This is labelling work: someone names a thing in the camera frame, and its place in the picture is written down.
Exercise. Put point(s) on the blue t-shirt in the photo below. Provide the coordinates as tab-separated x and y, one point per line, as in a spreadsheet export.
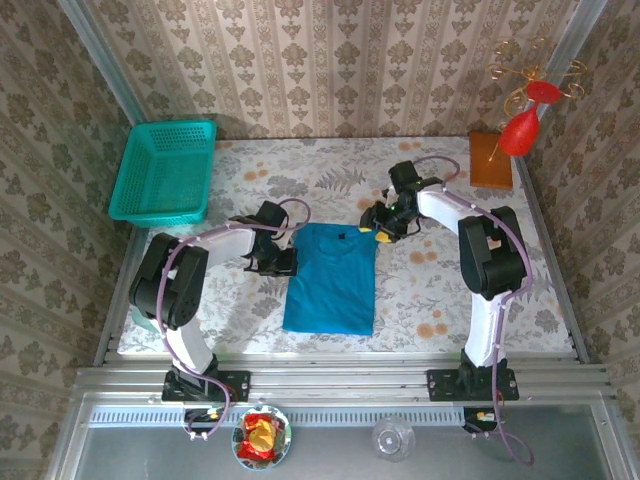
330	290

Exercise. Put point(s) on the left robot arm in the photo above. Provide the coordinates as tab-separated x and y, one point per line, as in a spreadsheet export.
225	245

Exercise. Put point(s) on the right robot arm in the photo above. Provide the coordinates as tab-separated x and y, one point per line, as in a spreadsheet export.
445	210

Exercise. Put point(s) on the floral tablecloth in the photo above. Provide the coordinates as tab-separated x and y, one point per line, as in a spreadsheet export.
250	330

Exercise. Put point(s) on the brown wooden block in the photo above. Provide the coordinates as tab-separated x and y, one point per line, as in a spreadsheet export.
492	165

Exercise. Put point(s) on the teal plastic basket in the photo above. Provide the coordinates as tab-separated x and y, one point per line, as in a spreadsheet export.
165	170

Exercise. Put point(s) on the red goblet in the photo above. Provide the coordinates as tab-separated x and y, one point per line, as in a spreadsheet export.
520	132

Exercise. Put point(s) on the patterned glass plate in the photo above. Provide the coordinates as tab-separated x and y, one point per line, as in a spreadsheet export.
285	430

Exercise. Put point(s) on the red yellow snack packet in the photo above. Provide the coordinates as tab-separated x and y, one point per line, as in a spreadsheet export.
257	440

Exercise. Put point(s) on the clear glass cup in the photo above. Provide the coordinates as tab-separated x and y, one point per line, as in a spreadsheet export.
393	440

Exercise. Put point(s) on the grey metal shelf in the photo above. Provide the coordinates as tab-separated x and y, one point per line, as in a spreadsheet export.
150	455

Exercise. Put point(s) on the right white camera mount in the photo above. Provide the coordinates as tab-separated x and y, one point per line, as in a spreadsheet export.
388	196

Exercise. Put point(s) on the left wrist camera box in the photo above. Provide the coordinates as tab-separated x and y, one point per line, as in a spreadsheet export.
272	214

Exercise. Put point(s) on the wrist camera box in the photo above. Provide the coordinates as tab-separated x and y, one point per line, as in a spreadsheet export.
272	214
404	174

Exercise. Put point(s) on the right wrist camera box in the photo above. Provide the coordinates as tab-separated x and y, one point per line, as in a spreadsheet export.
404	174

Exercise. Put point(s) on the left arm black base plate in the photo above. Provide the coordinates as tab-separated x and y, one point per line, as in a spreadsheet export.
235	385

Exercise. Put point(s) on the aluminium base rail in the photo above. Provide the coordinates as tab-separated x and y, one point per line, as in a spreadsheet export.
340	385

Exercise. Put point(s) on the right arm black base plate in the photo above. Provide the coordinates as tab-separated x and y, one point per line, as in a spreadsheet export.
442	385

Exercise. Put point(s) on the aluminium corner post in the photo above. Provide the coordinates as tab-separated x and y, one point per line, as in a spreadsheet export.
576	30
100	55

